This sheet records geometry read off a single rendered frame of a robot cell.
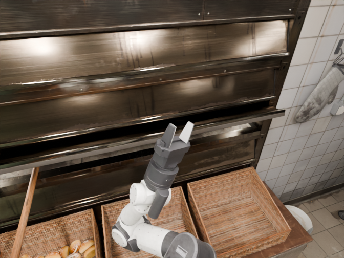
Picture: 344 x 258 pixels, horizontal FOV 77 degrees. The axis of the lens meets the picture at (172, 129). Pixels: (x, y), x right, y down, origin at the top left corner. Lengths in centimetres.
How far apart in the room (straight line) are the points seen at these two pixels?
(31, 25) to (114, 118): 49
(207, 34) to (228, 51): 14
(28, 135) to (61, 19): 53
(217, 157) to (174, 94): 63
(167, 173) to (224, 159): 104
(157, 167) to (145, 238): 32
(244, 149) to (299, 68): 64
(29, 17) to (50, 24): 7
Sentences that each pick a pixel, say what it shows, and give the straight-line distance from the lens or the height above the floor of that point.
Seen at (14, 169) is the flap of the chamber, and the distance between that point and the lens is 115.
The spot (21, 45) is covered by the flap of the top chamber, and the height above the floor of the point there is 186.
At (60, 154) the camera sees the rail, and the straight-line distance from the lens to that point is 108.
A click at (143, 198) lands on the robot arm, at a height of 154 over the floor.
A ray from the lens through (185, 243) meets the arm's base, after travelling 75.
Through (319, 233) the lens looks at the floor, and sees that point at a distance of 278.
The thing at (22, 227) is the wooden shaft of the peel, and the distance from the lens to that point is 120.
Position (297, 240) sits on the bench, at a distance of 190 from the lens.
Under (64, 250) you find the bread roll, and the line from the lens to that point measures 168.
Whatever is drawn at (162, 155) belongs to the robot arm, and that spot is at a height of 170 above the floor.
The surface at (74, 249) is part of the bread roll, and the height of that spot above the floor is 66.
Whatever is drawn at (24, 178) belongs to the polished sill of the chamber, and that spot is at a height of 118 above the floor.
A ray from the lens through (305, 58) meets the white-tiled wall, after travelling 155.
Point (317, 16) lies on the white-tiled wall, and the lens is 149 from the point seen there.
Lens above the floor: 209
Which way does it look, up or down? 36 degrees down
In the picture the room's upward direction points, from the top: straight up
